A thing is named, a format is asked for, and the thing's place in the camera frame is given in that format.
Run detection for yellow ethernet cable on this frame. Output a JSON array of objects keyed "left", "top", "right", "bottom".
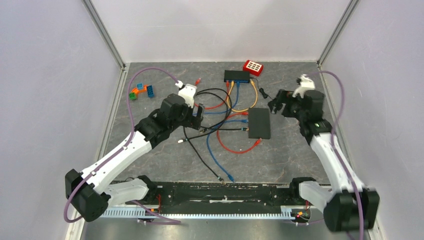
[{"left": 226, "top": 79, "right": 259, "bottom": 114}]

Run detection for black network switch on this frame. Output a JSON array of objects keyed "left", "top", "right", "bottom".
[{"left": 223, "top": 70, "right": 251, "bottom": 83}]

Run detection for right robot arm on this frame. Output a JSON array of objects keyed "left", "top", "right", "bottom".
[{"left": 268, "top": 89, "right": 380, "bottom": 232}]

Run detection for red keypad box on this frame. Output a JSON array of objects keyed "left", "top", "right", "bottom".
[{"left": 242, "top": 60, "right": 264, "bottom": 77}]

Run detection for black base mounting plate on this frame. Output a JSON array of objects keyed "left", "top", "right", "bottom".
[{"left": 138, "top": 175, "right": 312, "bottom": 216}]

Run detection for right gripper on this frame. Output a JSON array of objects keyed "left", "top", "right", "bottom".
[{"left": 267, "top": 89, "right": 307, "bottom": 122}]

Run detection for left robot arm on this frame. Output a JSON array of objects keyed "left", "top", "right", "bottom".
[{"left": 63, "top": 93, "right": 205, "bottom": 223}]

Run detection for long black cable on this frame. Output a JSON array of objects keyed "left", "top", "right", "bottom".
[{"left": 177, "top": 88, "right": 233, "bottom": 184}]

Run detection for colourful toy block chain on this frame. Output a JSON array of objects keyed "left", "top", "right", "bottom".
[{"left": 129, "top": 82, "right": 156, "bottom": 101}]

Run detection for long blue ethernet cable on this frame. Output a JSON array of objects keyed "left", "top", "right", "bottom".
[{"left": 193, "top": 80, "right": 241, "bottom": 117}]

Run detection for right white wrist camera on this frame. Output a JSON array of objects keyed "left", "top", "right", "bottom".
[{"left": 292, "top": 74, "right": 316, "bottom": 99}]

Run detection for red ethernet cable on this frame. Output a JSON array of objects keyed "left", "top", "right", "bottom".
[
  {"left": 216, "top": 111, "right": 263, "bottom": 155},
  {"left": 194, "top": 77, "right": 231, "bottom": 111}
]

